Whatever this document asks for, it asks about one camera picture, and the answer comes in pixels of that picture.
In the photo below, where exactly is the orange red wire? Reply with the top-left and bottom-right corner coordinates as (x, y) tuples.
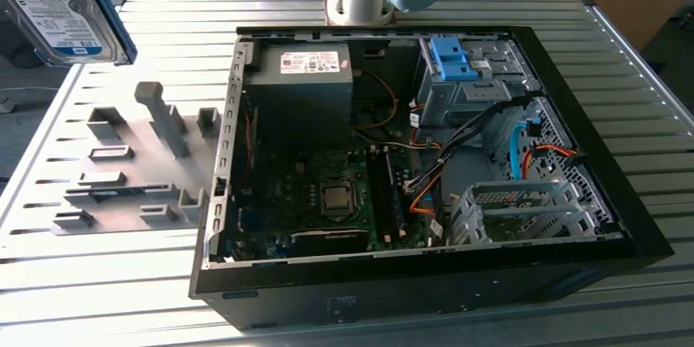
(519, 144), (586, 180)

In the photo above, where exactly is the hard disk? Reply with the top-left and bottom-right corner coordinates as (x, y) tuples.
(0, 0), (140, 67)

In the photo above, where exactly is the metal disk bay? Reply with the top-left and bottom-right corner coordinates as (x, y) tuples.
(447, 178), (604, 246)

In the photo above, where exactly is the CPU socket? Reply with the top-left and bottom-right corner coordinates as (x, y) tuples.
(318, 176), (362, 218)

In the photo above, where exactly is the black RAM slot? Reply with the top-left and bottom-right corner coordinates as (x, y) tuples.
(366, 144), (397, 245)

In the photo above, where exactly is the RAM stick with white clips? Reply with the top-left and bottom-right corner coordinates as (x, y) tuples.
(382, 145), (409, 239)

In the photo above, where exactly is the green motherboard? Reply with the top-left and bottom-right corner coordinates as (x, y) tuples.
(232, 145), (435, 261)

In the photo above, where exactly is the gray power supply unit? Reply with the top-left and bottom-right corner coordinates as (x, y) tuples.
(250, 41), (357, 141)

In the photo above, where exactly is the black graphics card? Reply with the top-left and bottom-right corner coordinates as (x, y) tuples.
(290, 228), (370, 257)

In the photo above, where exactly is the metal optical drive cage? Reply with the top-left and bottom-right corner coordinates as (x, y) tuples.
(414, 36), (543, 128)

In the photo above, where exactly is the blue plastic latch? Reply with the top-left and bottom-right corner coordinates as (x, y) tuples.
(426, 37), (481, 82)

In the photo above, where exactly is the black PC case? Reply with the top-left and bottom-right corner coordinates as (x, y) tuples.
(187, 24), (677, 331)

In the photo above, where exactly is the gray parts rack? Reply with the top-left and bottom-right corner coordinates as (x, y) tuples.
(51, 81), (223, 237)

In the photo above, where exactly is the bare RAM stick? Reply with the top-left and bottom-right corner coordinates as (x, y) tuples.
(90, 188), (147, 198)

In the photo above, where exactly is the black mesh waste basket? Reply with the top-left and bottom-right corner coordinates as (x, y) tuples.
(0, 9), (46, 68)

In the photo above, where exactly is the yellow wire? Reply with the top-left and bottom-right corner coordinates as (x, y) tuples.
(350, 70), (401, 131)

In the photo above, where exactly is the orange wire bundle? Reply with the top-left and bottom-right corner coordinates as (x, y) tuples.
(409, 188), (438, 215)

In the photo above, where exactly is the black cable bundle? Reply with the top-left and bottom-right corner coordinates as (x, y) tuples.
(403, 97), (530, 197)

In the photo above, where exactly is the blue wire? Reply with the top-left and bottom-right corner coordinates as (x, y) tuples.
(509, 117), (543, 181)

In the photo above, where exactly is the white floor cable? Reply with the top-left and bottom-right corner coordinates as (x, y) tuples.
(0, 85), (62, 94)

